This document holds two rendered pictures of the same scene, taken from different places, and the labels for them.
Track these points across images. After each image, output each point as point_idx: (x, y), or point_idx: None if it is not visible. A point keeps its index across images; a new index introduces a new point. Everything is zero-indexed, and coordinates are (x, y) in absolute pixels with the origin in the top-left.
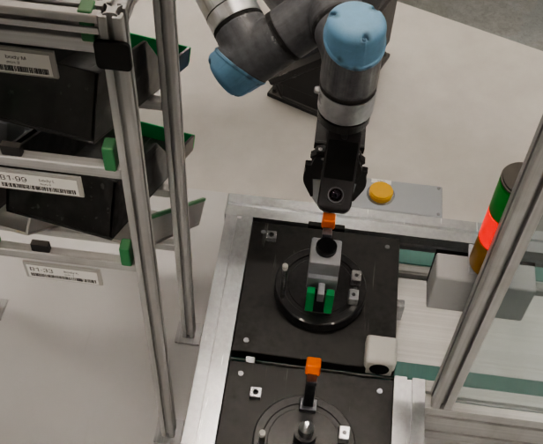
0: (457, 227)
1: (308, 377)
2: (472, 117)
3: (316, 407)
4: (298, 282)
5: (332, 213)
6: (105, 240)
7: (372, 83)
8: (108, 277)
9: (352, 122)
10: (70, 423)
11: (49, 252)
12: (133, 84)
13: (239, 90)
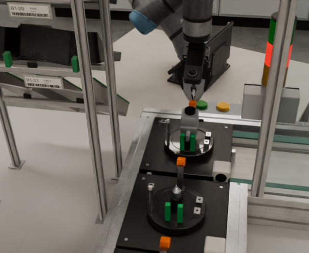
0: None
1: (177, 165)
2: None
3: (184, 191)
4: (176, 138)
5: (194, 100)
6: (73, 105)
7: (208, 9)
8: (79, 152)
9: (199, 33)
10: (50, 214)
11: (36, 68)
12: None
13: (143, 28)
